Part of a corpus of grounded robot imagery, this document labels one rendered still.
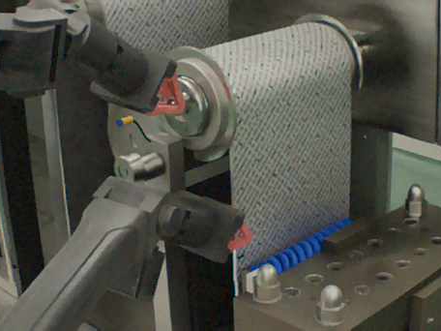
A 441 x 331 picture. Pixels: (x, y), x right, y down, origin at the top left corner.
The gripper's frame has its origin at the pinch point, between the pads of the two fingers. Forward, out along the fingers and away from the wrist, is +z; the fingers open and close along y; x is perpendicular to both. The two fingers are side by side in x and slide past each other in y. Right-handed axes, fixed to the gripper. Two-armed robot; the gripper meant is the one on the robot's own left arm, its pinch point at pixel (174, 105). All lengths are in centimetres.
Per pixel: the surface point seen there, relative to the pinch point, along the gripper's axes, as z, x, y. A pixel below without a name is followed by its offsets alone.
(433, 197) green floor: 274, 52, -97
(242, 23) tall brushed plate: 30.1, 22.8, -23.0
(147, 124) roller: 7.7, -2.0, -10.3
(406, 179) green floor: 283, 58, -118
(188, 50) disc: -0.2, 6.9, -1.7
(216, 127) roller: 4.1, -0.2, 3.9
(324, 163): 25.0, 3.8, 6.4
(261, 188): 14.9, -3.8, 5.9
